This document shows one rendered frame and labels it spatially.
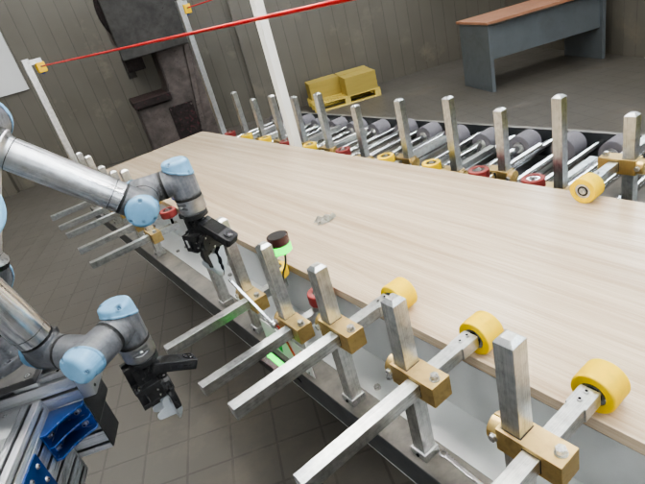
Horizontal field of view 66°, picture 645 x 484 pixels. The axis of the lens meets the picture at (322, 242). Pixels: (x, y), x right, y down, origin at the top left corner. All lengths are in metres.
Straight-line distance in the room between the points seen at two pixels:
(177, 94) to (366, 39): 3.18
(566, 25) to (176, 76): 5.00
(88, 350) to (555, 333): 0.97
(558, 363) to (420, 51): 8.05
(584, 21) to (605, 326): 6.32
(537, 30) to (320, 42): 3.26
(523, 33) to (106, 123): 6.00
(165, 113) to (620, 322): 6.65
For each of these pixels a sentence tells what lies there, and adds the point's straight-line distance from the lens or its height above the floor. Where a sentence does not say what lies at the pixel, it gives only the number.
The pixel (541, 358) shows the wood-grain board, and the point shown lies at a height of 0.90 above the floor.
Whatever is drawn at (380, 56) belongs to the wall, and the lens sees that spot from 8.69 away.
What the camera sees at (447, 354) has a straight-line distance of 1.06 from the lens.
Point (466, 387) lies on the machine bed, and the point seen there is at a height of 0.71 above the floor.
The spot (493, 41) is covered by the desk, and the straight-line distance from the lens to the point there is 6.69.
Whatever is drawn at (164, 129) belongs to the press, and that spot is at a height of 0.45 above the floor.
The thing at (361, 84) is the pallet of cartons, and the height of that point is 0.22.
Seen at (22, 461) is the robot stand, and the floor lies 0.92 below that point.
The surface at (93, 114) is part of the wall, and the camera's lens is 8.49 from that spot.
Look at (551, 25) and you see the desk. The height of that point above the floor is 0.57.
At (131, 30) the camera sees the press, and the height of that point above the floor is 1.72.
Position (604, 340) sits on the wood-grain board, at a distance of 1.19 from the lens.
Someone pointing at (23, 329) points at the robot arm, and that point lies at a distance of 1.17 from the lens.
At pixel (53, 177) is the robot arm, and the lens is 1.24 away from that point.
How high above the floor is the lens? 1.67
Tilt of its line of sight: 27 degrees down
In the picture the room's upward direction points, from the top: 15 degrees counter-clockwise
